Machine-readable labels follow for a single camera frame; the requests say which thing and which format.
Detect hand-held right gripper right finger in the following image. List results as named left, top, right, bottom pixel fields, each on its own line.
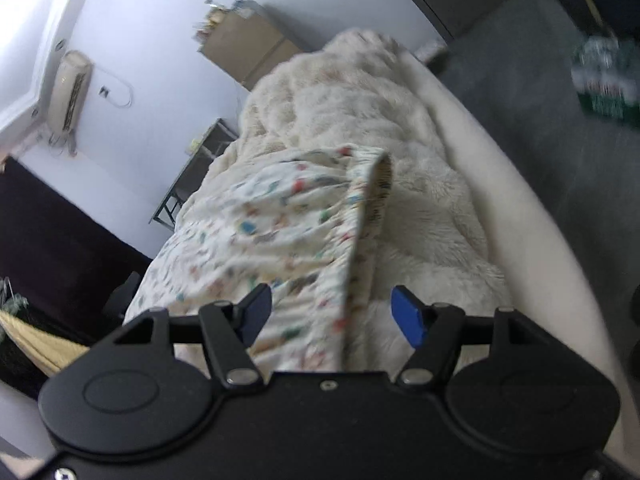
left=390, top=285, right=552, bottom=391

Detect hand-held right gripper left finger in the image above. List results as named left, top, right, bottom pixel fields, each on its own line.
left=114, top=282, right=274, bottom=392

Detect printed cream pajama pants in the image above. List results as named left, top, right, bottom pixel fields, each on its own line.
left=122, top=144, right=396, bottom=373

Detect black object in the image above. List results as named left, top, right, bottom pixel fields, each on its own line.
left=102, top=272, right=143, bottom=321

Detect white mattress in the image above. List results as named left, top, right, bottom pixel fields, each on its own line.
left=400, top=50, right=631, bottom=461

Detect grey metal table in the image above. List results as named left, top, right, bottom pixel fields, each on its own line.
left=150, top=117, right=241, bottom=233

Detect cream fluffy blanket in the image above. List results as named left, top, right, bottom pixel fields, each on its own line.
left=122, top=27, right=513, bottom=373

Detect dark curtain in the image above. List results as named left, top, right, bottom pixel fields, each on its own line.
left=0, top=155, right=153, bottom=386

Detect yellow striped cloth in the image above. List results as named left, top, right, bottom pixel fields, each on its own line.
left=0, top=307, right=93, bottom=378

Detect green plant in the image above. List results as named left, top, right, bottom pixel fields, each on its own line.
left=0, top=277, right=31, bottom=321

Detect brown wooden cabinet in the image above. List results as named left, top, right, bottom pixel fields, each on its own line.
left=197, top=2, right=313, bottom=91

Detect small bottles cluster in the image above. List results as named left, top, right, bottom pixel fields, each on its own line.
left=192, top=0, right=236, bottom=43

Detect green white bottle pack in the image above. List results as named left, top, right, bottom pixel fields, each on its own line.
left=570, top=35, right=640, bottom=128

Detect white looped wall cable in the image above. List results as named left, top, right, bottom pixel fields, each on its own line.
left=95, top=62, right=135, bottom=110

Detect wall air conditioner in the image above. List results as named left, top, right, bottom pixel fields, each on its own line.
left=47, top=50, right=95, bottom=133

